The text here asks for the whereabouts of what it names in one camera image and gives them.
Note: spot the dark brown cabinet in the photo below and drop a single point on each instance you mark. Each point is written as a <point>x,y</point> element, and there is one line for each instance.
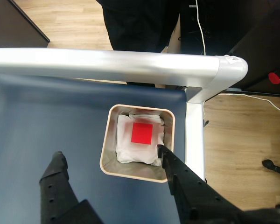
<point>11,25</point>

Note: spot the person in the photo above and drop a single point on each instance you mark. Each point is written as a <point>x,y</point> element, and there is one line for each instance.
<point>140,25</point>

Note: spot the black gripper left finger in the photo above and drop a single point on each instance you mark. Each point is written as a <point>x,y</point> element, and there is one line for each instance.
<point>53,191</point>

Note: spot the black locker cabinet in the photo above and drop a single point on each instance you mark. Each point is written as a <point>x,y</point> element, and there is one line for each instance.
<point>247,28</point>

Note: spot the silver metal rail frame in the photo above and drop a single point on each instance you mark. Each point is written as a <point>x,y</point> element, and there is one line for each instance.
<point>107,61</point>

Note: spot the white crumpled tissue paper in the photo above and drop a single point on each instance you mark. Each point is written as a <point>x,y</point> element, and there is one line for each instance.
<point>130,154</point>

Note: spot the beige square box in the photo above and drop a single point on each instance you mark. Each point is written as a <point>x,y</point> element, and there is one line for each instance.
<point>110,144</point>

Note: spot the red key tag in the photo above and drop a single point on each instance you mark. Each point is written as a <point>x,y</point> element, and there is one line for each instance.
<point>273,78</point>

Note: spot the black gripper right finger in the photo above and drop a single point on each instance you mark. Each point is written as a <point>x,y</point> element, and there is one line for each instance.
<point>193,200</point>

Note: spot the black stand leg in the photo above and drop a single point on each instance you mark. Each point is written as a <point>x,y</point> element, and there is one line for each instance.
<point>273,166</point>

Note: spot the dark blue-grey mat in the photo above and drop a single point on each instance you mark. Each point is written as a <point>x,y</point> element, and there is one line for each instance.
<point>49,116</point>

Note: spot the red cube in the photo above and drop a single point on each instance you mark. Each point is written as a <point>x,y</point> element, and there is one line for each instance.
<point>142,133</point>

